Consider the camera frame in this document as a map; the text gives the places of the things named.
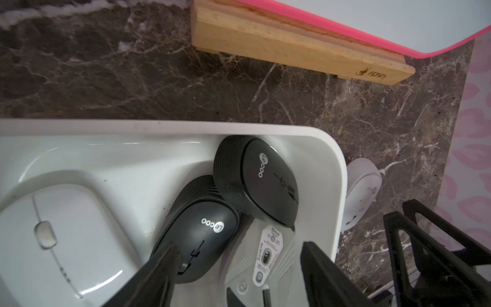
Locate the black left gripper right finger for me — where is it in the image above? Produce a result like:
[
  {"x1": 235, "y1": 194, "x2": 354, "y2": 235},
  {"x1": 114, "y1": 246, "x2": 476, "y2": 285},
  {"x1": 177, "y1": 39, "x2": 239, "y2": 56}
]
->
[{"x1": 300, "y1": 241, "x2": 375, "y2": 306}]

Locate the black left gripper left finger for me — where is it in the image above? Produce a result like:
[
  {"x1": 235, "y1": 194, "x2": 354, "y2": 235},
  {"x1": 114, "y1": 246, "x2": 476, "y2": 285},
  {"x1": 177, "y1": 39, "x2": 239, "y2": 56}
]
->
[{"x1": 104, "y1": 244, "x2": 180, "y2": 307}]

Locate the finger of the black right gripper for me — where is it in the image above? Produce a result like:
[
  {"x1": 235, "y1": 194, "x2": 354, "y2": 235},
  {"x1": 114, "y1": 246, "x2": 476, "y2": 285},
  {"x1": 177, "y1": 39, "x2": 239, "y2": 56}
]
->
[
  {"x1": 402, "y1": 200, "x2": 490, "y2": 269},
  {"x1": 384, "y1": 212, "x2": 490, "y2": 306}
]

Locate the grey white mouse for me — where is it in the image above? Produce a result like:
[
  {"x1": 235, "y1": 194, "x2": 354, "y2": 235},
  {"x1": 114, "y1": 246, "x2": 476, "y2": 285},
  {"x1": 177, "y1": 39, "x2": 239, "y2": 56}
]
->
[{"x1": 216, "y1": 217, "x2": 295, "y2": 306}]

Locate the black mouse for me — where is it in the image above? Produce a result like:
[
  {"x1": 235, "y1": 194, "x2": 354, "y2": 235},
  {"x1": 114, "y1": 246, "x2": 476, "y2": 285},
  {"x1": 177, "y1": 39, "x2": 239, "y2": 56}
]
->
[
  {"x1": 213, "y1": 135, "x2": 299, "y2": 230},
  {"x1": 152, "y1": 175, "x2": 240, "y2": 284}
]

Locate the white computer mouse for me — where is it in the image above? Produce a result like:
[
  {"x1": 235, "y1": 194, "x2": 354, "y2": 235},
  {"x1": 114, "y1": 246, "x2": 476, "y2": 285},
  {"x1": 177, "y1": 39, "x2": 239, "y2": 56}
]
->
[{"x1": 1, "y1": 184, "x2": 141, "y2": 306}]

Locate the white storage box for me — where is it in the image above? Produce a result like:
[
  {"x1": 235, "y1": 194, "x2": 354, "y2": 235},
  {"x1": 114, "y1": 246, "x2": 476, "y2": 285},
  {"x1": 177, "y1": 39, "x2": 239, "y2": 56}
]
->
[{"x1": 1, "y1": 119, "x2": 347, "y2": 267}]

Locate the pink framed whiteboard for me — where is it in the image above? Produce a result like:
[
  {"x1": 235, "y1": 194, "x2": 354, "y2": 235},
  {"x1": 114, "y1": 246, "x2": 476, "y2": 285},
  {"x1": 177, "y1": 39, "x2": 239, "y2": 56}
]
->
[{"x1": 245, "y1": 0, "x2": 490, "y2": 59}]

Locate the wooden easel stand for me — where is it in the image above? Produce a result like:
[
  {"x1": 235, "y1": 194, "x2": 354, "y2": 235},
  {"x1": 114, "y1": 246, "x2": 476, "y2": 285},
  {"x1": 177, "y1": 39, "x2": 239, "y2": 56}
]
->
[{"x1": 191, "y1": 1, "x2": 416, "y2": 85}]

